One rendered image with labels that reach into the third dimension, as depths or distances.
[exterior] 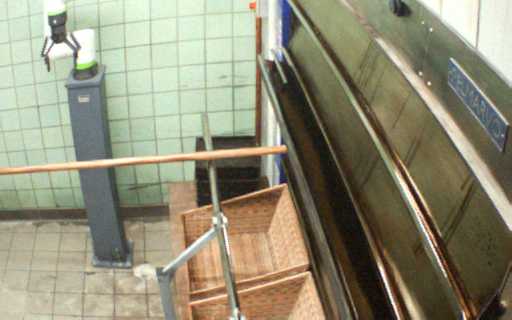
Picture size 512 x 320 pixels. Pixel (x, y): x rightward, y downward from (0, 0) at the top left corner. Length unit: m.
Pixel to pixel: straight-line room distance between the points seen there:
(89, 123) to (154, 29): 0.67
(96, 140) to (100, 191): 0.32
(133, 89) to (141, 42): 0.30
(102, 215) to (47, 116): 0.72
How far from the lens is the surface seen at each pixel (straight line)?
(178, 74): 3.55
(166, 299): 2.28
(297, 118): 2.13
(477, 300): 0.99
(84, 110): 3.13
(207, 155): 2.33
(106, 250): 3.64
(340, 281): 1.44
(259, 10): 3.07
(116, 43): 3.47
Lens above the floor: 2.42
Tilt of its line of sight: 31 degrees down
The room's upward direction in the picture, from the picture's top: straight up
